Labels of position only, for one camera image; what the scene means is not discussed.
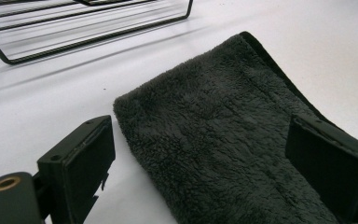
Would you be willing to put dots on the dark grey fluffy towel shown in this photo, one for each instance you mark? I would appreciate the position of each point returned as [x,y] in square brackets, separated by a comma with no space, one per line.
[217,137]

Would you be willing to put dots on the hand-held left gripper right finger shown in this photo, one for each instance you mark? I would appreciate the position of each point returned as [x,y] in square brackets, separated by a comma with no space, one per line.
[332,168]

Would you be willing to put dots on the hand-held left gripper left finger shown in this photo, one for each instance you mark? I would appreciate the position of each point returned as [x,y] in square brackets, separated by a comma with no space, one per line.
[80,168]

